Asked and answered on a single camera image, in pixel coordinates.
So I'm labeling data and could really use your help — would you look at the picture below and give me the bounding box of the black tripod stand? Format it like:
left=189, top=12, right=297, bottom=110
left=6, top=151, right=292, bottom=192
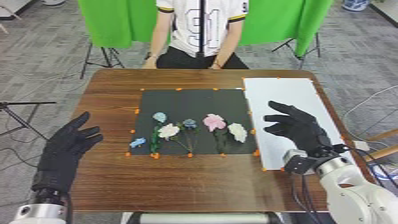
left=0, top=100, right=59, bottom=142
left=271, top=32, right=326, bottom=70
left=79, top=42, right=127, bottom=80

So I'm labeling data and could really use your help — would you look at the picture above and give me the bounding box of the dark mat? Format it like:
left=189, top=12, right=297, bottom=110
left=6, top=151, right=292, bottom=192
left=128, top=88, right=262, bottom=157

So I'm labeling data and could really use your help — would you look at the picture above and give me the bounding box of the black stand pole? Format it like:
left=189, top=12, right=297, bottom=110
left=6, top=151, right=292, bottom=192
left=198, top=0, right=208, bottom=58

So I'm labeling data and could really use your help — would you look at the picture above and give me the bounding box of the white flower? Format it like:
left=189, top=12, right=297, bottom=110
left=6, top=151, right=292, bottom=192
left=226, top=122, right=251, bottom=144
left=157, top=123, right=192, bottom=154

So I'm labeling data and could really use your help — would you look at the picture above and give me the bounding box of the dark blue flower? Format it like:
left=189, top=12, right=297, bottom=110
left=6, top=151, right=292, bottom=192
left=182, top=118, right=201, bottom=154

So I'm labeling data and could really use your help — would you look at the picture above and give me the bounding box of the small light blue flower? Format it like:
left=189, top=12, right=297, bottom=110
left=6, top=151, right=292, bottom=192
left=128, top=137, right=150, bottom=149

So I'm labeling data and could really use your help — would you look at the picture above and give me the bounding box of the pink flower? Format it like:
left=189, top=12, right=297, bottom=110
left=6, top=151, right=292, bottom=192
left=203, top=113, right=230, bottom=155

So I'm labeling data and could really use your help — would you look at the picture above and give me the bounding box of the blue and white vase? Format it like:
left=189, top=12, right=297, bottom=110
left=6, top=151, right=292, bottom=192
left=342, top=0, right=374, bottom=13

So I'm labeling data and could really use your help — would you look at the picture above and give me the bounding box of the white sheet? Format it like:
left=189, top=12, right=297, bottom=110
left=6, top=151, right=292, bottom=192
left=242, top=77, right=349, bottom=172

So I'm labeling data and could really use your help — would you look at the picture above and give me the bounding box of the black cable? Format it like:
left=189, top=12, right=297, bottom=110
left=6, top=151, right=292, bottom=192
left=288, top=171, right=326, bottom=224

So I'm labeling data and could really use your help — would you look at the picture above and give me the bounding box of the person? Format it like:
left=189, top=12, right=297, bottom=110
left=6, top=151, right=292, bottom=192
left=141, top=0, right=251, bottom=71

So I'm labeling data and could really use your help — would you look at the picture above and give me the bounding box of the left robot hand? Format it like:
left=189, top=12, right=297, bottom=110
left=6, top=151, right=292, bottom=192
left=31, top=111, right=105, bottom=198

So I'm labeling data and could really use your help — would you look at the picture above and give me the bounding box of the pale grey bar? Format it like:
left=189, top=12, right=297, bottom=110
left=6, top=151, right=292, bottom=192
left=121, top=211, right=288, bottom=224

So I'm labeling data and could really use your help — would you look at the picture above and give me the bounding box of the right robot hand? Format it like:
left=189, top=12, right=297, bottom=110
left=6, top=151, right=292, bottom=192
left=264, top=100, right=335, bottom=158

